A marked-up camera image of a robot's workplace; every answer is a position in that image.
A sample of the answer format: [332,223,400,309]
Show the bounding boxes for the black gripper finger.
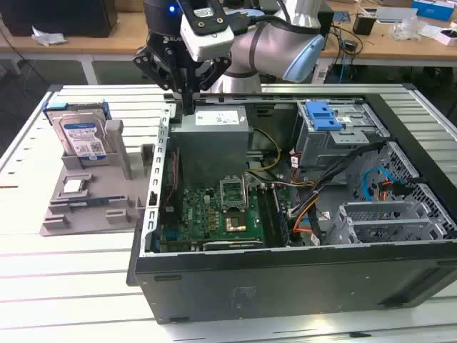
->
[188,56,232,116]
[132,45,189,116]

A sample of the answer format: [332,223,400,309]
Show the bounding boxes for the hard disk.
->
[42,101,112,161]

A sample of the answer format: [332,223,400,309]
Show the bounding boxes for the blue data wire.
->
[361,166,397,203]

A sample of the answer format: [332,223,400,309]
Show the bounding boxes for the orange red power wire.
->
[371,177,426,202]

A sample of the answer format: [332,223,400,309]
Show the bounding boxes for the grey metal disk bay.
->
[328,199,447,246]

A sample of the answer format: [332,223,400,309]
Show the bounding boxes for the long wooden desk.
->
[0,9,322,85]

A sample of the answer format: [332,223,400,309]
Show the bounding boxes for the grey power supply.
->
[169,104,251,176]

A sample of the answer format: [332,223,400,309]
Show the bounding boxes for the large black box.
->
[0,0,119,39]

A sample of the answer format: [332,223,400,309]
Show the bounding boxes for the crumpled white paper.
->
[31,24,68,47]

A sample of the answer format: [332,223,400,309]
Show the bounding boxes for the blue drive latch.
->
[306,101,342,131]

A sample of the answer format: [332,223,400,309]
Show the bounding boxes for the metal socket cover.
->
[218,177,248,212]

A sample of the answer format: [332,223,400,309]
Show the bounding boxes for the black tower box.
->
[316,10,336,36]

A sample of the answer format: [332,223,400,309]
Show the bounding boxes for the grey optical drive cage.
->
[294,99,392,169]

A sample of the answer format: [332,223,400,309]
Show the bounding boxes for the green motherboard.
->
[159,170,299,253]

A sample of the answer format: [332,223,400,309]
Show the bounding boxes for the silver CPU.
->
[62,179,87,197]

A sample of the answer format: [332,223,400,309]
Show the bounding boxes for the blue RAM stick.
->
[69,199,110,209]

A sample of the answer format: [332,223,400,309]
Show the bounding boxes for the CPU socket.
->
[223,209,250,234]

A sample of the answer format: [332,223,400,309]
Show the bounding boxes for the RAM slot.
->
[257,184,275,248]
[273,184,290,247]
[263,184,279,248]
[268,184,285,247]

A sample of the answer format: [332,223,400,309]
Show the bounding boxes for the grey parts rack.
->
[39,119,158,237]

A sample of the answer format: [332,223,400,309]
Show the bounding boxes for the small black open box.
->
[352,12,378,36]

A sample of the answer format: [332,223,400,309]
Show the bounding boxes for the black graphics card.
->
[202,239,266,252]

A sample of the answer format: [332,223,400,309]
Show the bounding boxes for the wooden desk with clutter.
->
[319,0,457,69]

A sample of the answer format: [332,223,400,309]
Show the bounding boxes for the grey flat box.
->
[376,6,418,24]

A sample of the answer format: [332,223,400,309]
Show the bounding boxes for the clear plastic bags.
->
[390,16,429,40]

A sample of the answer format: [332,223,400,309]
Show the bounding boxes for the black open PC case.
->
[126,82,457,325]

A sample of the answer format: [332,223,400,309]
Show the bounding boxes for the blue cardboard box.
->
[410,0,457,19]

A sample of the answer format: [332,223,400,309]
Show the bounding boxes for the white and black box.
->
[433,28,457,46]

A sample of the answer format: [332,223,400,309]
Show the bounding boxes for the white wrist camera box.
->
[179,0,236,62]

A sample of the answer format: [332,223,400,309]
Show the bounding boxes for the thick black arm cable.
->
[233,6,322,36]

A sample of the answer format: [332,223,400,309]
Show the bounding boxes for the yellow black wire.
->
[248,127,283,173]

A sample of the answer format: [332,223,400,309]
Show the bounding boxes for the red fan wire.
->
[170,149,179,207]

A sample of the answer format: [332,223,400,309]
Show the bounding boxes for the blue hanging cable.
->
[337,31,349,84]

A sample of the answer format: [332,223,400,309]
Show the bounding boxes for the black sleeved wire bundle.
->
[287,141,388,219]

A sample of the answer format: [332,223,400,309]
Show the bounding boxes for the orange flat wire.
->
[291,204,324,235]

